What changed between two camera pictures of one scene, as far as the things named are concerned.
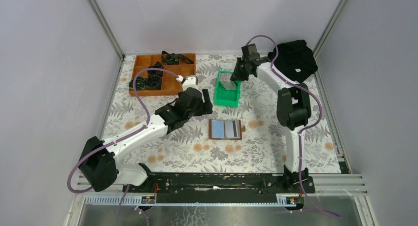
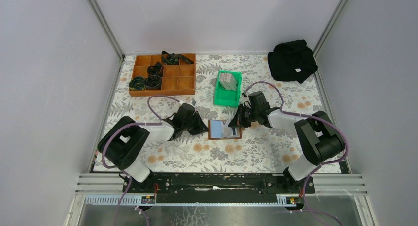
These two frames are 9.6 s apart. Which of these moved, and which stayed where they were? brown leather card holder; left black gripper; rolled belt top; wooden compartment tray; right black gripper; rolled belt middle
Moved: right black gripper; left black gripper
Stayed: wooden compartment tray; rolled belt top; brown leather card holder; rolled belt middle
